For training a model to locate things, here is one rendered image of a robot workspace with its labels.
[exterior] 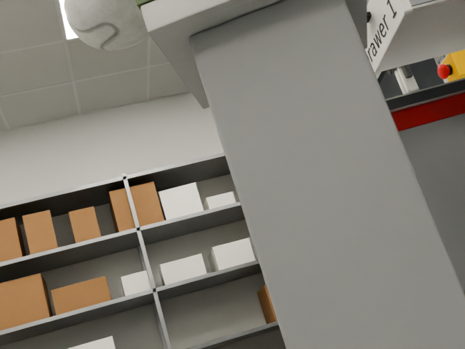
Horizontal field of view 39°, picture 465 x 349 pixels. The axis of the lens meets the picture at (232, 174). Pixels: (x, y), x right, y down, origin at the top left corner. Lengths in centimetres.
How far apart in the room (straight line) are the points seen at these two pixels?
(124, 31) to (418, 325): 65
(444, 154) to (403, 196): 69
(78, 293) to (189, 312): 93
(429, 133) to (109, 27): 72
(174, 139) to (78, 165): 85
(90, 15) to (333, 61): 45
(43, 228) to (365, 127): 431
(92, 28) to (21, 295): 394
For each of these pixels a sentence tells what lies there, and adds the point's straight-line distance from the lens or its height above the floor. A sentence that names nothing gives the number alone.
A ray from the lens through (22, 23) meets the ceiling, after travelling 450.
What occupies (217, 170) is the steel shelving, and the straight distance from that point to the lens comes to 540.
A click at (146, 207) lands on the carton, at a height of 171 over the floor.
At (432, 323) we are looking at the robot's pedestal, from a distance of 73.
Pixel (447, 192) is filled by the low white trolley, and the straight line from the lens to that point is 141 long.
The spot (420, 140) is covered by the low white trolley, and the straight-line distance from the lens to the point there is 143.
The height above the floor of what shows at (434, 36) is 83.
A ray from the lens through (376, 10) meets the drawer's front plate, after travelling 136.
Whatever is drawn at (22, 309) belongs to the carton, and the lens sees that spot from 491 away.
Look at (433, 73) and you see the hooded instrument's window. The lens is 235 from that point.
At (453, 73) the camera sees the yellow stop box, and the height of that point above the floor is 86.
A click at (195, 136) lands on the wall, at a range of 571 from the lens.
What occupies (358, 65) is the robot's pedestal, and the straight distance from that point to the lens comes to 79.
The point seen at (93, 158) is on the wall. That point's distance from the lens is 563.
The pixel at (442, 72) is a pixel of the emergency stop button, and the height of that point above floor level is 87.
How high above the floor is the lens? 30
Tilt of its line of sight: 17 degrees up
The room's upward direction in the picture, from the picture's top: 18 degrees counter-clockwise
